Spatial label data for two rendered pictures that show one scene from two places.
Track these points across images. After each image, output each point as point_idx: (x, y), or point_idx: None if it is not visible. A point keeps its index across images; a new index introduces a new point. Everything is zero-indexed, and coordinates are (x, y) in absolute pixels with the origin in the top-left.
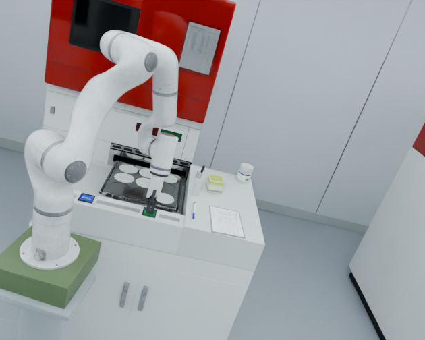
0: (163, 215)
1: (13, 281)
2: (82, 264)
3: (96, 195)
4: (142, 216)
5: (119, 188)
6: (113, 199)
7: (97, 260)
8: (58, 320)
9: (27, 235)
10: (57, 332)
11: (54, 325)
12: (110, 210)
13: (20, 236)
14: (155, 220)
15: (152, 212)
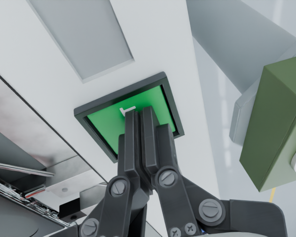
0: (66, 47)
1: None
2: None
3: (164, 232)
4: (190, 122)
5: (2, 229)
6: (146, 217)
7: (273, 67)
8: (272, 23)
9: None
10: (255, 12)
11: (272, 22)
12: (217, 186)
13: None
14: (186, 55)
15: (154, 114)
